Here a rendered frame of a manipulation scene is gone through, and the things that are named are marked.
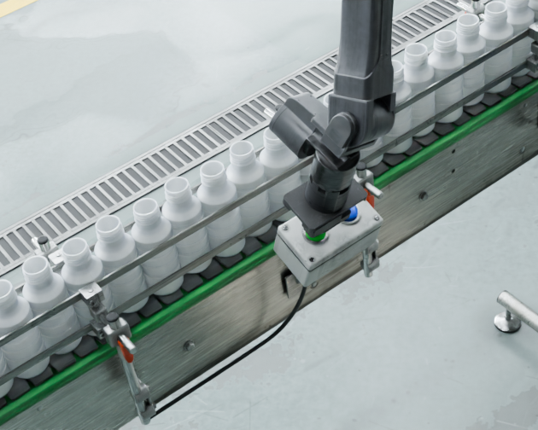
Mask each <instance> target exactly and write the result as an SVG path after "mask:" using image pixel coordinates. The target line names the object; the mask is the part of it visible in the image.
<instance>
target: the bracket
mask: <svg viewBox="0 0 538 430"><path fill-rule="evenodd" d="M456 6H457V8H458V9H461V10H463V11H465V14H473V15H476V16H478V18H479V23H480V21H484V14H485V13H484V12H485V5H483V4H482V3H481V0H471V6H470V7H469V6H467V5H466V4H464V3H462V2H458V3H457V5H456ZM528 28H529V36H528V37H530V38H533V39H534V40H535V41H534V42H532V43H531V49H530V51H531V52H532V53H534V54H533V55H532V56H530V57H528V58H527V59H526V61H527V62H528V66H527V67H526V68H527V69H528V70H530V71H531V72H533V73H537V72H538V21H537V22H535V23H533V24H532V25H530V26H528ZM264 115H265V116H267V117H268V118H270V119H272V116H273V115H274V112H273V111H271V110H270V109H269V108H267V109H265V111H264ZM366 167H367V165H366V163H364V162H360V163H358V165H357V168H356V173H355V174H354V178H355V179H356V181H357V182H358V183H359V184H360V185H361V186H362V187H363V189H364V190H365V191H366V192H367V194H368V195H367V197H366V201H367V202H368V203H369V204H370V205H371V206H372V207H373V209H374V196H375V197H377V198H378V199H379V200H380V199H382V198H383V192H382V191H380V190H379V189H377V188H376V187H375V186H374V179H373V173H372V172H370V171H369V170H367V169H366ZM32 244H33V245H34V246H35V247H36V248H37V250H35V251H34V253H35V256H43V257H45V258H47V260H48V262H49V263H50V267H52V266H54V265H58V264H60V263H62V262H63V261H64V258H63V256H62V250H61V249H59V248H58V246H57V245H56V244H55V243H54V242H53V241H51V242H49V238H48V236H46V235H41V236H40V237H39V238H37V237H34V238H32ZM378 247H379V245H378V239H376V241H375V243H373V244H372V245H370V246H369V247H368V248H366V249H365V250H363V251H361V253H362V256H363V260H361V261H360V265H361V268H362V269H363V271H364V276H365V277H368V278H369V277H372V276H373V271H374V270H375V269H377V268H378V267H379V266H380V263H379V262H380V259H379V257H378V256H377V249H378ZM79 292H80V294H81V297H82V300H83V301H84V302H85V303H86V305H87V306H88V308H89V311H90V314H91V316H92V317H93V318H94V319H93V320H91V321H90V324H91V326H92V328H93V330H92V331H93V332H94V333H95V334H96V335H97V337H98V338H99V339H102V338H104V337H105V339H106V341H107V342H108V343H109V344H110V346H111V347H116V349H117V352H118V354H119V357H120V361H121V364H122V367H123V370H124V372H125V375H126V379H127V383H128V386H129V388H130V390H129V393H130V394H131V396H132V399H133V401H134V404H135V406H136V408H135V411H136V412H137V415H138V417H139V419H140V421H141V424H143V425H148V424H150V421H151V419H150V417H151V416H153V415H155V414H156V412H155V409H156V408H157V407H156V404H155V403H154V402H152V401H151V398H150V391H151V387H150V386H149V384H147V385H145V384H144V383H142V382H141V381H140V379H139V375H138V372H137V370H136V369H135V368H134V364H135V362H134V359H133V354H134V353H135V352H136V351H137V348H136V347H135V345H134V344H133V343H132V342H131V341H130V339H129V338H131V337H132V333H131V330H130V327H129V324H128V322H127V321H126V320H125V319H124V318H123V317H120V318H119V315H118V313H116V312H110V313H108V310H107V308H106V307H105V305H104V304H103V303H102V301H103V300H105V297H104V294H103V291H102V289H101V288H100V287H99V286H98V285H97V284H96V283H95V282H91V283H90V284H88V285H86V286H84V287H83V288H81V289H80V290H79Z"/></svg>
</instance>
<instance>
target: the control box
mask: <svg viewBox="0 0 538 430"><path fill-rule="evenodd" d="M355 206H356V207H357V209H358V216H357V218H356V219H355V220H353V221H343V222H341V223H339V224H338V225H336V226H335V227H334V228H332V229H331V230H328V231H327V232H326V235H325V238H324V239H323V240H322V241H311V240H310V239H308V238H307V236H306V234H305V230H304V229H303V227H302V226H301V224H302V222H301V220H300V219H299V218H298V217H297V216H295V217H294V218H292V219H291V220H289V221H288V222H286V223H284V224H282V225H280V226H279V227H278V232H277V236H276V240H275V244H274V248H273V250H274V251H275V253H276V254H277V255H278V256H279V257H280V258H281V259H282V260H283V262H284V263H285V264H286V265H287V267H288V268H289V269H290V271H291V272H292V273H291V274H289V275H288V276H286V277H285V284H286V290H287V296H288V299H289V298H291V297H293V296H294V295H296V294H297V293H299V292H300V291H301V295H300V297H299V299H298V301H297V303H296V305H295V307H294V309H293V311H292V312H291V313H290V314H289V316H288V317H287V319H286V320H285V321H284V322H283V324H282V325H281V326H280V327H279V328H278V329H277V330H276V331H275V332H273V333H272V334H271V335H270V336H268V337H267V338H266V339H264V340H263V341H261V343H259V344H258V345H256V346H254V347H253V348H251V349H250V350H248V351H247V352H245V353H244V354H243V355H241V356H240V357H238V358H236V359H235V360H233V361H232V362H230V363H228V364H227V365H226V366H224V367H223V368H221V369H219V370H218V371H216V372H215V373H213V374H212V375H210V376H209V377H208V378H206V379H205V380H203V381H201V382H199V383H198V384H196V385H195V386H193V387H192V388H191V389H189V390H188V391H186V392H184V393H182V394H181V395H179V396H178V397H176V398H175V399H174V400H172V401H171V402H169V403H168V404H166V405H164V406H162V407H161V408H159V409H158V410H157V411H156V414H155V415H153V416H151V417H150V419H152V418H154V417H155V416H157V415H159V414H160V413H161V412H163V411H164V410H166V409H168V408H169V407H171V406H172V405H174V404H176V403H177V402H178V401H180V400H181V399H183V398H185V397H186V396H188V395H189V394H191V393H192V392H194V391H195V390H196V389H198V388H199V387H201V386H203V385H205V384H206V383H208V382H209V381H211V380H212V379H213V378H215V377H216V376H218V375H220V374H221V373H223V372H224V371H226V370H227V369H228V368H230V367H232V366H233V365H235V364H236V363H238V362H240V361H241V360H243V359H244V358H245V357H247V356H248V355H250V354H251V353H253V352H255V351H256V350H258V349H259V348H261V347H262V346H263V345H265V344H266V343H267V342H269V341H270V340H272V339H273V338H274V337H275V336H276V335H278V334H279V333H280V332H281V331H282V330H283V329H284V328H285V327H286V325H287V324H288V323H289V322H290V320H291V319H292V318H293V316H294V315H295V314H296V312H297V311H298V309H299V307H300V305H301V302H302V301H303V298H304V296H305V293H306V291H307V287H308V286H310V285H311V284H312V283H313V282H315V281H317V280H318V279H319V278H320V277H322V276H324V275H326V274H327V273H329V272H330V271H332V270H334V269H335V268H336V267H338V266H339V265H341V264H343V263H344V262H346V261H347V260H349V259H351V258H352V257H353V256H355V255H356V254H358V253H360V252H361V251H363V250H365V249H366V248H368V247H369V246H370V245H372V244H373V243H375V241H376V239H377V236H378V233H379V230H380V229H381V225H382V224H383V219H382V218H381V217H380V215H379V214H378V213H377V212H376V211H375V210H374V209H373V207H372V206H371V205H370V204H369V203H368V202H367V201H366V200H365V201H361V202H360V203H359V204H357V205H355Z"/></svg>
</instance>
